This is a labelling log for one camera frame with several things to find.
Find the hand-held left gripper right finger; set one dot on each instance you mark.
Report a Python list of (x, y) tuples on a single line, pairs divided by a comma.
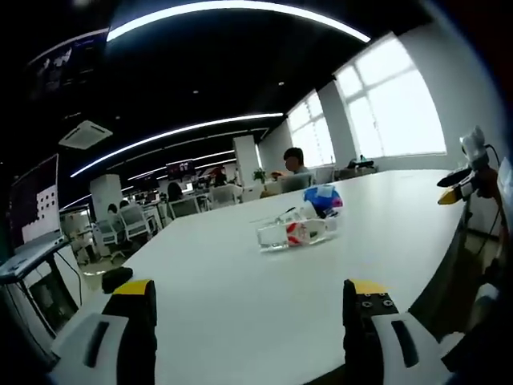
[(384, 345)]

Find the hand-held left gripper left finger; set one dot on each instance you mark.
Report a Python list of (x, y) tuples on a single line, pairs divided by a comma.
[(102, 341)]

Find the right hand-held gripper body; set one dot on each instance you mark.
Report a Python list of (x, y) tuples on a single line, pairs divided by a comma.
[(475, 146)]

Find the blue white packet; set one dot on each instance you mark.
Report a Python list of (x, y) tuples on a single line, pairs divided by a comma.
[(322, 198)]

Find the clear plastic bottle red label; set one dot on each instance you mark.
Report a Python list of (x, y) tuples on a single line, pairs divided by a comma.
[(296, 236)]

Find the clear plastic wrapper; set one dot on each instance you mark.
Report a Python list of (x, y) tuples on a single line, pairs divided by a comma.
[(286, 216)]

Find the person's right hand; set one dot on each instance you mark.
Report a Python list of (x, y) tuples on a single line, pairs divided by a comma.
[(487, 182)]

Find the black computer case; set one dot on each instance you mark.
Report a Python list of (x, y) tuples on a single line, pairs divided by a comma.
[(52, 302)]

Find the large bright window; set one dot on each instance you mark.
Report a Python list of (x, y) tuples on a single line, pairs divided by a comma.
[(393, 96)]

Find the white table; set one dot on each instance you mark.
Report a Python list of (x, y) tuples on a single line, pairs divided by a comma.
[(248, 305)]

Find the open laptop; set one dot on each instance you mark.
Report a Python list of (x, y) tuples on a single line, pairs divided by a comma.
[(36, 208)]

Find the white pillar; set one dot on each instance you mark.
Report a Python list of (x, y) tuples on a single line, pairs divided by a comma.
[(105, 192), (245, 160)]

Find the small bright window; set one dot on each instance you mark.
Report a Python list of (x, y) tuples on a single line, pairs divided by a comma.
[(310, 134)]

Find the hanging display screen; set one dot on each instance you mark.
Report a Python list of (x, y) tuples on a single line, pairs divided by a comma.
[(181, 167)]

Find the green potted plant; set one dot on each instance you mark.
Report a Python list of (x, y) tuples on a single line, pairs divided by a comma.
[(259, 175)]

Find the ceiling air conditioner unit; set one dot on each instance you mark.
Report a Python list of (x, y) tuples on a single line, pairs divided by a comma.
[(85, 134)]

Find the ceiling light strip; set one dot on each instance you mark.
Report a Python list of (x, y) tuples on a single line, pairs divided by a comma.
[(172, 136)]

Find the long curved ceiling light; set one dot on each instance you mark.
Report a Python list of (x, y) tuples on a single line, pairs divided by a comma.
[(240, 14)]

